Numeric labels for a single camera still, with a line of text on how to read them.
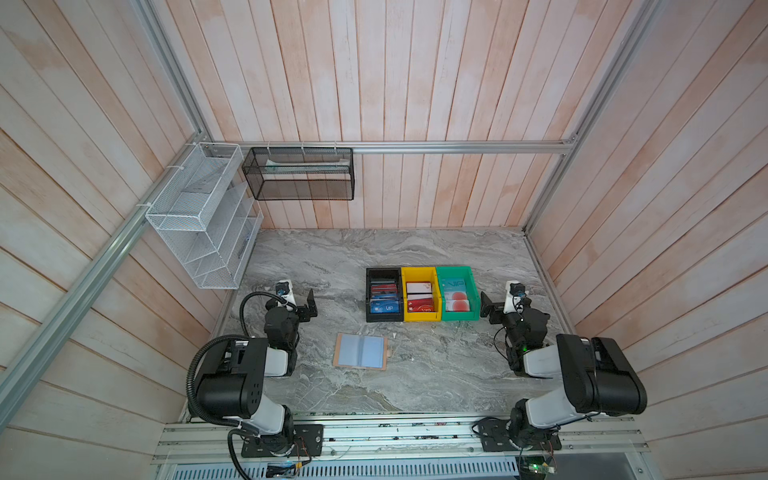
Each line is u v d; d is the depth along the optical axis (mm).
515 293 764
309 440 731
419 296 986
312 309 844
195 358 437
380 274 982
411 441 748
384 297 982
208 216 725
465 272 986
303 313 818
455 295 995
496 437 733
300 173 1038
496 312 817
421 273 990
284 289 774
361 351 879
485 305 838
